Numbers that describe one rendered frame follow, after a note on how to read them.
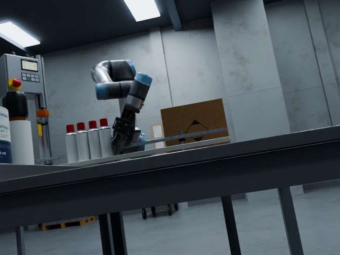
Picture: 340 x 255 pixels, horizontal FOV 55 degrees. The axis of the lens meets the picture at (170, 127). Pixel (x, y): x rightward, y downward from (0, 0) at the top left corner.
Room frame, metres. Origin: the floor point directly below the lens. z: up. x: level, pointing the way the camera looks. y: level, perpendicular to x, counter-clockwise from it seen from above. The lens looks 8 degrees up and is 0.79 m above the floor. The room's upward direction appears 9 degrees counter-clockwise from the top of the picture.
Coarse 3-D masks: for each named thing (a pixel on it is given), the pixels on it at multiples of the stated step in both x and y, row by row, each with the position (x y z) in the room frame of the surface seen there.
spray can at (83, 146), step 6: (78, 126) 1.39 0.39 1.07; (84, 126) 1.41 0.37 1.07; (78, 132) 1.38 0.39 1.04; (84, 132) 1.39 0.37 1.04; (78, 138) 1.38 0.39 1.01; (84, 138) 1.39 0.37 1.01; (78, 144) 1.39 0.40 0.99; (84, 144) 1.39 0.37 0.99; (78, 150) 1.39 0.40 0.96; (84, 150) 1.39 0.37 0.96; (78, 156) 1.39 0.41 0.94; (84, 156) 1.38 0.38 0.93; (90, 156) 1.41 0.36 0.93
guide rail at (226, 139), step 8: (184, 144) 1.33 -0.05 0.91; (192, 144) 1.32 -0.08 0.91; (200, 144) 1.32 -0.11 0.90; (208, 144) 1.32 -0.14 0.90; (136, 152) 1.35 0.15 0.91; (144, 152) 1.34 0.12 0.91; (152, 152) 1.34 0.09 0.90; (160, 152) 1.34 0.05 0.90; (88, 160) 1.37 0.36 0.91; (96, 160) 1.36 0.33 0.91; (104, 160) 1.36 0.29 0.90; (112, 160) 1.36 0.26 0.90
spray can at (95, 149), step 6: (90, 126) 1.40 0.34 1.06; (96, 126) 1.40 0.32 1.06; (90, 132) 1.39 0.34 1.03; (96, 132) 1.39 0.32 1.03; (90, 138) 1.39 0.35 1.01; (96, 138) 1.39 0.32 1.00; (90, 144) 1.39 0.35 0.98; (96, 144) 1.39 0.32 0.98; (90, 150) 1.39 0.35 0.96; (96, 150) 1.39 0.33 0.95; (96, 156) 1.38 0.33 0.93
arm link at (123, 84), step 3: (123, 81) 1.43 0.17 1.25; (126, 81) 1.43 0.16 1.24; (129, 81) 1.43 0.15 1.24; (132, 81) 1.41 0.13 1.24; (123, 84) 1.41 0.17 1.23; (126, 84) 1.41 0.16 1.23; (129, 84) 1.41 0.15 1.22; (123, 87) 1.41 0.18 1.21; (126, 87) 1.41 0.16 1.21; (129, 87) 1.41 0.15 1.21; (123, 90) 1.41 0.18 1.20; (126, 90) 1.41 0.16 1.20; (129, 90) 1.41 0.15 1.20; (123, 93) 1.41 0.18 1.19; (126, 93) 1.42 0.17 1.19; (123, 96) 1.43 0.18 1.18; (126, 96) 1.43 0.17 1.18
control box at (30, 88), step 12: (0, 60) 1.47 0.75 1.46; (12, 60) 1.46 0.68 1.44; (36, 60) 1.55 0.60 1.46; (0, 72) 1.47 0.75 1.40; (12, 72) 1.45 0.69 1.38; (24, 72) 1.50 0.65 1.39; (36, 72) 1.54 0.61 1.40; (0, 84) 1.48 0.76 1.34; (12, 84) 1.45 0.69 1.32; (24, 84) 1.49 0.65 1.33; (36, 84) 1.54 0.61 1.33; (0, 96) 1.49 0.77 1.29
